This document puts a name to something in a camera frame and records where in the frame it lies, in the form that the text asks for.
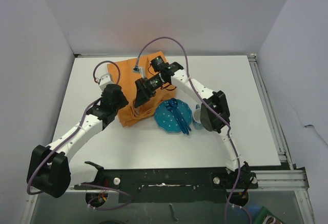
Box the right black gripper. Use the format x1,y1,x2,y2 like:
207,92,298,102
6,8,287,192
134,75,166,109

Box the green object at corner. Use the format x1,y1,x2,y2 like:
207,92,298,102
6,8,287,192
253,207,283,224

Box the blue polka dot plate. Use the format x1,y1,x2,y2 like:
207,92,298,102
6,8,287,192
154,99,192,133

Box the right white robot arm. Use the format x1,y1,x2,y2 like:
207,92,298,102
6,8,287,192
133,57,247,188

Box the blue white mug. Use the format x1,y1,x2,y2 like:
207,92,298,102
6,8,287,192
193,104,204,130

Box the aluminium frame rail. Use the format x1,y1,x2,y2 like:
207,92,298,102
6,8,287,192
20,53,315,224

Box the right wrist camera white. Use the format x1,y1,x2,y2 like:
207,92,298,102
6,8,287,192
133,66,146,78

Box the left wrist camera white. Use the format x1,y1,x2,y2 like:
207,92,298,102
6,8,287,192
96,73,113,92

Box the blue plastic fork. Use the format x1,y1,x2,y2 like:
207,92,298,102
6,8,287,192
165,100,189,135

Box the blue plastic spoon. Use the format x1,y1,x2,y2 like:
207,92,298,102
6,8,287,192
169,98,191,135

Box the orange cloth placemat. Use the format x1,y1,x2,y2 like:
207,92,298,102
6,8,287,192
106,51,177,129

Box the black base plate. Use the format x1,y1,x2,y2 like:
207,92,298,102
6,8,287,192
74,166,258,203

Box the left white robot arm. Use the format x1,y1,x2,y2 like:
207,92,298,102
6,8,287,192
27,84,128,198

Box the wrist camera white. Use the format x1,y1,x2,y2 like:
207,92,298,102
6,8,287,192
96,73,113,92
133,66,146,78

